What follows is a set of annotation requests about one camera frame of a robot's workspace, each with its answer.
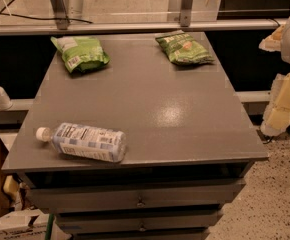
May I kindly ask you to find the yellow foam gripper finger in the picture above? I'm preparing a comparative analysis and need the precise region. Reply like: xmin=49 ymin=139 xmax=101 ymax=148
xmin=259 ymin=25 xmax=284 ymax=52
xmin=260 ymin=73 xmax=290 ymax=137

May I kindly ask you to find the blue plastic water bottle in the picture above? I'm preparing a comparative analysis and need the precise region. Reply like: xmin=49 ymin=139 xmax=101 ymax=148
xmin=36 ymin=122 xmax=126 ymax=163

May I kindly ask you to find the dark green jalapeno chip bag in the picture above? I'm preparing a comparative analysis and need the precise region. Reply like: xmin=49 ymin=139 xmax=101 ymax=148
xmin=155 ymin=30 xmax=214 ymax=66

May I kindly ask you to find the light green snack bag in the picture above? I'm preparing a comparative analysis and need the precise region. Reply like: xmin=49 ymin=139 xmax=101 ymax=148
xmin=51 ymin=36 xmax=110 ymax=73

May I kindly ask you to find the grey drawer cabinet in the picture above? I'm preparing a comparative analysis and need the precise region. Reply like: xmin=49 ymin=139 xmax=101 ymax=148
xmin=3 ymin=34 xmax=267 ymax=240

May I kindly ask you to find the white cardboard box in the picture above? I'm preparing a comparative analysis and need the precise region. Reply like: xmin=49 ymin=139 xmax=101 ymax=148
xmin=0 ymin=209 xmax=58 ymax=240

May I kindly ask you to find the metal frame rail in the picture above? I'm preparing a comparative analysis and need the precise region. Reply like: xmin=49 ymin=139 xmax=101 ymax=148
xmin=0 ymin=0 xmax=287 ymax=35

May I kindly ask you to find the black cable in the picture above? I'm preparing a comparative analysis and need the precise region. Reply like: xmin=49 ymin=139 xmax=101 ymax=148
xmin=0 ymin=0 xmax=94 ymax=25

